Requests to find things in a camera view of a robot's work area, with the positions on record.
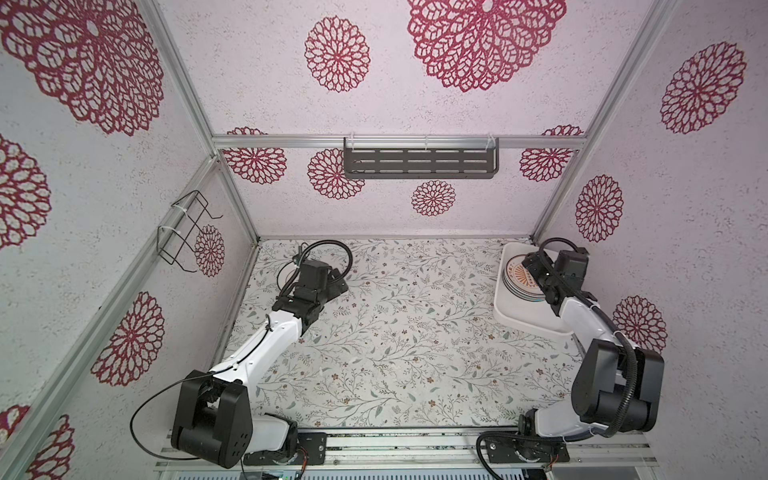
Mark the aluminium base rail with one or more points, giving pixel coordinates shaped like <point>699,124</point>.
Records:
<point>454,448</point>

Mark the white plate thin green rim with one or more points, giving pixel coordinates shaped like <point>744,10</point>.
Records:
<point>287,276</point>

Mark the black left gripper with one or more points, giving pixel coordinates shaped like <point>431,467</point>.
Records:
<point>335,289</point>

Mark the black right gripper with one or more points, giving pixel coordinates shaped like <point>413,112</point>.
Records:
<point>537,264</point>

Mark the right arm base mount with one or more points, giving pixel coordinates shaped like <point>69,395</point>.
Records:
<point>522,445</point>

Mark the white plastic bin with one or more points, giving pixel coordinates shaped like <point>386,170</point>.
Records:
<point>536,318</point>

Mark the black wire wall rack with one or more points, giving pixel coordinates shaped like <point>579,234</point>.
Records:
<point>193,243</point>

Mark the dark metal wall shelf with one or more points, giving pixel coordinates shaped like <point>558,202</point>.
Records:
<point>425,163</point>

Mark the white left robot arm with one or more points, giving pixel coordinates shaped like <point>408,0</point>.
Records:
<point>213,419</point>

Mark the orange sunburst plate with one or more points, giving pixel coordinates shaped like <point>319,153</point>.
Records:
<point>519,281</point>

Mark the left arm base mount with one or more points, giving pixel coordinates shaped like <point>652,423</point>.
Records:
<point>279,441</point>

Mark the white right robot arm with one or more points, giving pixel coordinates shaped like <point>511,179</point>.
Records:
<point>618,385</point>

